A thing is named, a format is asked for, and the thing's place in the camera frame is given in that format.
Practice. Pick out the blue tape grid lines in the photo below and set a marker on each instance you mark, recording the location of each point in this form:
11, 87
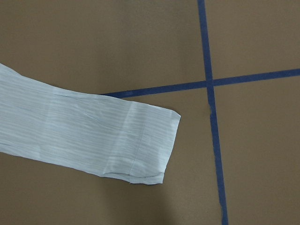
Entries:
251, 51

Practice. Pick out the light blue striped shirt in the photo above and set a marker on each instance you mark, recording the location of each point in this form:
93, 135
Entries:
101, 135

